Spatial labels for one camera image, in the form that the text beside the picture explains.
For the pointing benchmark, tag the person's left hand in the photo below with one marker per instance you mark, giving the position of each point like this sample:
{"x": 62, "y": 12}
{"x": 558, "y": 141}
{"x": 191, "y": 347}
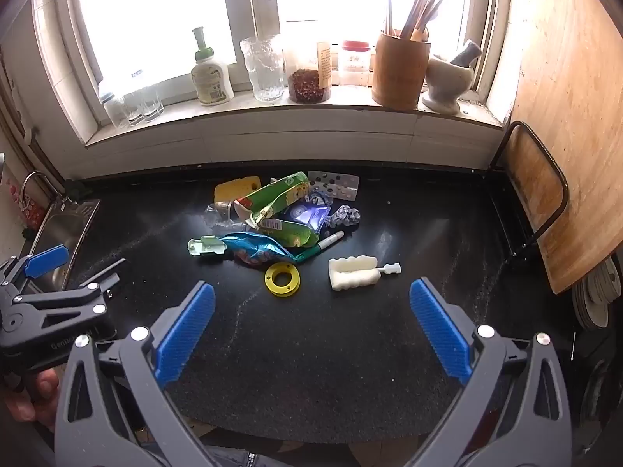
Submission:
{"x": 36, "y": 396}

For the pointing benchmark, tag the crushed green carton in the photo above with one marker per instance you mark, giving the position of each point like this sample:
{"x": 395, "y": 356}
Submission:
{"x": 275, "y": 193}

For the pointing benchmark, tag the steel sink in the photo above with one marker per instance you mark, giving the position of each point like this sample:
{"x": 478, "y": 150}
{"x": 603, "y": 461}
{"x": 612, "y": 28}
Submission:
{"x": 63, "y": 233}

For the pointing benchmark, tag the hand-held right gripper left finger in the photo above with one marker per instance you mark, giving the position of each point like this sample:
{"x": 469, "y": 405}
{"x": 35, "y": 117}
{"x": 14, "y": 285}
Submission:
{"x": 187, "y": 331}

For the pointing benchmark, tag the purple packet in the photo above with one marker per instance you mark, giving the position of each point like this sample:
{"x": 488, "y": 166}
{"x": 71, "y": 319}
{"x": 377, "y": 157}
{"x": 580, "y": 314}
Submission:
{"x": 305, "y": 216}

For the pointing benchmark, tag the white green pump bottle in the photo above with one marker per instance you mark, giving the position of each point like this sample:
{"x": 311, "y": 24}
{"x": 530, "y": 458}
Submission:
{"x": 211, "y": 78}

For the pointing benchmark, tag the small clear glass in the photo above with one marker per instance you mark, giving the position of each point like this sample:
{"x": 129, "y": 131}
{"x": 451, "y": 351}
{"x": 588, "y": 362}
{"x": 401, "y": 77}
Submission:
{"x": 132, "y": 106}
{"x": 151, "y": 103}

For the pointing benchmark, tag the white sponge brush head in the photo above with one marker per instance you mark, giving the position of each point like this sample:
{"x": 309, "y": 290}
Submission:
{"x": 353, "y": 273}

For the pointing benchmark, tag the jar of dried red chili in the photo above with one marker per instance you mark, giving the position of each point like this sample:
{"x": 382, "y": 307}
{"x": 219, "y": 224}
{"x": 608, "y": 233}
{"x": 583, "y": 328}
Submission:
{"x": 306, "y": 78}

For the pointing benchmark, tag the small glass jar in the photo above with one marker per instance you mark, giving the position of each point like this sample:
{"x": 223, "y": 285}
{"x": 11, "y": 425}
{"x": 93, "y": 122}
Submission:
{"x": 113, "y": 108}

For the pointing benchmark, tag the bundle of chopsticks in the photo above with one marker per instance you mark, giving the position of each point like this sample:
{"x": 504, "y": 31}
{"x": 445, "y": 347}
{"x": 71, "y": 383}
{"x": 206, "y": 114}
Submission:
{"x": 418, "y": 5}

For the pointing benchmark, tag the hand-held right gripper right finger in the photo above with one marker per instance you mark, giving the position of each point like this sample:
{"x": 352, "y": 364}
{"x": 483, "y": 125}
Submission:
{"x": 440, "y": 331}

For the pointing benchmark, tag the stack of plates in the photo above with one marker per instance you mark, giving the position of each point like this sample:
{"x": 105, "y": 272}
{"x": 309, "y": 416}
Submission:
{"x": 596, "y": 296}

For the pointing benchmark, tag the clear glass tumbler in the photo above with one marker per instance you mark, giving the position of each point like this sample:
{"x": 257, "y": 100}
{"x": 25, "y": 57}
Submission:
{"x": 263, "y": 70}

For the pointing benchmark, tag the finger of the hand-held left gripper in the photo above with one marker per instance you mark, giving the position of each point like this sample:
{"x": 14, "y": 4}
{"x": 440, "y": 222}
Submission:
{"x": 73, "y": 299}
{"x": 46, "y": 259}

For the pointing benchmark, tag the window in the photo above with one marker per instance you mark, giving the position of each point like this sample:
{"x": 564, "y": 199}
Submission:
{"x": 160, "y": 14}

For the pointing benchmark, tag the white stone mortar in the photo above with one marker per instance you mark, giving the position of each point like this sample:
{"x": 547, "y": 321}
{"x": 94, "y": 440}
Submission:
{"x": 445, "y": 88}

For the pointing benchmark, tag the red patterned bag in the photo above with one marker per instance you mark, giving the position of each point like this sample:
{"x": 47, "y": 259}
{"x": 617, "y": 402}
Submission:
{"x": 27, "y": 206}

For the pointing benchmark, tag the clear plastic bottle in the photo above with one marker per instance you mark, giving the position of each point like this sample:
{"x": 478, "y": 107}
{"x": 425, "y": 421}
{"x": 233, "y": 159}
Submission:
{"x": 221, "y": 214}

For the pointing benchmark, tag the steel faucet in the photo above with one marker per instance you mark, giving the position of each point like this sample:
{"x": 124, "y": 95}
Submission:
{"x": 33, "y": 180}

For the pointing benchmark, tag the blue snack bag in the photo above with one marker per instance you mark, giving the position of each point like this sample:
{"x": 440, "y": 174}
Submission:
{"x": 258, "y": 249}

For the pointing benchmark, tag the red lid plastic jar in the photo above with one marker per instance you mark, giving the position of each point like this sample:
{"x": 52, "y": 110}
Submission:
{"x": 354, "y": 64}

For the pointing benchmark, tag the silver pill blister pack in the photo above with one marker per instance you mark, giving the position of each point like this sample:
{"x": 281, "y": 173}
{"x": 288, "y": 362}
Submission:
{"x": 334, "y": 183}

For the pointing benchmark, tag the green and white plastic piece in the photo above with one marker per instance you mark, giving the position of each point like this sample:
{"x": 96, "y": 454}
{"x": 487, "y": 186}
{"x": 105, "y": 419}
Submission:
{"x": 207, "y": 245}

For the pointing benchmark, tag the stone pestle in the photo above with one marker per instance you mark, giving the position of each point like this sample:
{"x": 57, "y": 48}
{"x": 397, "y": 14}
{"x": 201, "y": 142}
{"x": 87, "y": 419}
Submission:
{"x": 466, "y": 54}

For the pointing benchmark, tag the white green marker pen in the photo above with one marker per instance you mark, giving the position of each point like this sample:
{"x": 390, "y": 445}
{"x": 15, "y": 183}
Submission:
{"x": 323, "y": 244}

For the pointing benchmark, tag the yellow sponge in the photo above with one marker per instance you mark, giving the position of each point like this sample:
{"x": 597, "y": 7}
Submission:
{"x": 236, "y": 188}

